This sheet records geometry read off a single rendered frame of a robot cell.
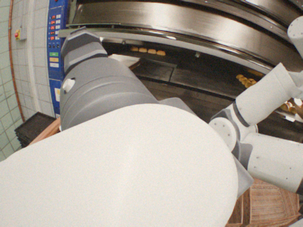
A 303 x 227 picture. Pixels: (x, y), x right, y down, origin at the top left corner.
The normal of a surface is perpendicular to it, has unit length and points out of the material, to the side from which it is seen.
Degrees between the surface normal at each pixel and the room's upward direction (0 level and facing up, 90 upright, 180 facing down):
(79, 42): 98
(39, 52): 90
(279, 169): 82
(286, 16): 69
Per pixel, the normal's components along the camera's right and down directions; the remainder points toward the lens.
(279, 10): -0.14, 0.17
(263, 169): -0.87, 0.00
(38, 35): -0.21, 0.48
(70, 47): 0.47, 0.63
